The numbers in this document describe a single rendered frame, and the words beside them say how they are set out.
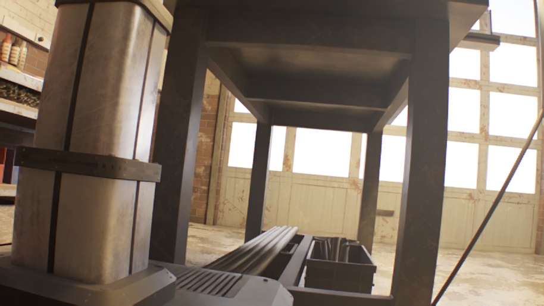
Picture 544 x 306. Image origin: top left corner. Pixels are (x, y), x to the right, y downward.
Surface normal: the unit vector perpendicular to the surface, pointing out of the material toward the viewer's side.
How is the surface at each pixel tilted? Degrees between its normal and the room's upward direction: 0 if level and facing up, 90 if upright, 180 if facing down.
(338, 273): 90
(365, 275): 90
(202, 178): 90
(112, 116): 90
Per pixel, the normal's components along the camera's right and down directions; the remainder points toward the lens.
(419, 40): -0.16, -0.10
